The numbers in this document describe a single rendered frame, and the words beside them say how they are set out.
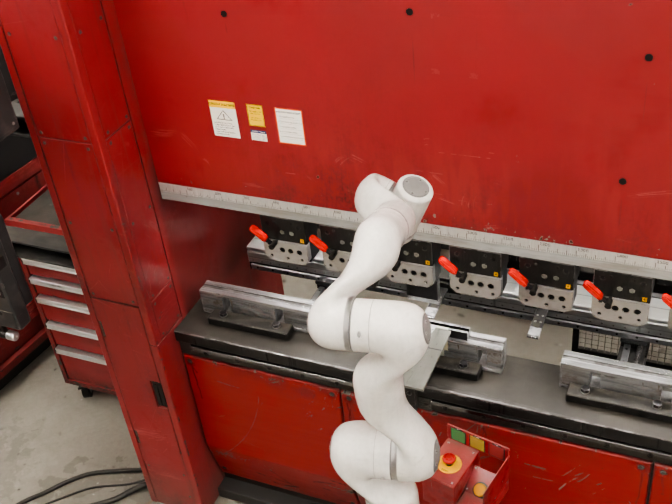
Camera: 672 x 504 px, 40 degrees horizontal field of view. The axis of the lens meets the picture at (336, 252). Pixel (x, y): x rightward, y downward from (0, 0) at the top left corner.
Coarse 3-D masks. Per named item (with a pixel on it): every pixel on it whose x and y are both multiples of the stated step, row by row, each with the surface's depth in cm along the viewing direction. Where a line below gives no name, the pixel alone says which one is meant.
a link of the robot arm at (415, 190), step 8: (408, 176) 206; (416, 176) 207; (400, 184) 204; (408, 184) 204; (416, 184) 205; (424, 184) 206; (392, 192) 207; (400, 192) 203; (408, 192) 203; (416, 192) 204; (424, 192) 204; (432, 192) 205; (408, 200) 203; (416, 200) 203; (424, 200) 203; (416, 208) 204; (424, 208) 205; (416, 216) 207; (416, 224) 210
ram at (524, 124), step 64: (128, 0) 255; (192, 0) 246; (256, 0) 238; (320, 0) 231; (384, 0) 224; (448, 0) 218; (512, 0) 212; (576, 0) 206; (640, 0) 200; (192, 64) 259; (256, 64) 250; (320, 64) 242; (384, 64) 235; (448, 64) 227; (512, 64) 221; (576, 64) 214; (640, 64) 208; (192, 128) 273; (256, 128) 263; (320, 128) 254; (384, 128) 246; (448, 128) 238; (512, 128) 231; (576, 128) 224; (640, 128) 217; (256, 192) 278; (320, 192) 268; (448, 192) 250; (512, 192) 242; (576, 192) 234; (640, 192) 227; (640, 256) 238
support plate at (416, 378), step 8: (432, 336) 281; (440, 336) 281; (448, 336) 280; (432, 344) 278; (440, 344) 278; (432, 352) 275; (440, 352) 275; (424, 360) 273; (432, 360) 273; (416, 368) 270; (424, 368) 270; (432, 368) 270; (408, 376) 268; (416, 376) 268; (424, 376) 268; (408, 384) 266; (416, 384) 265; (424, 384) 265
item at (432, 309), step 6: (444, 270) 301; (444, 276) 298; (444, 282) 298; (444, 288) 298; (450, 288) 298; (444, 294) 296; (432, 306) 292; (438, 306) 291; (426, 312) 289; (432, 312) 289; (432, 318) 288
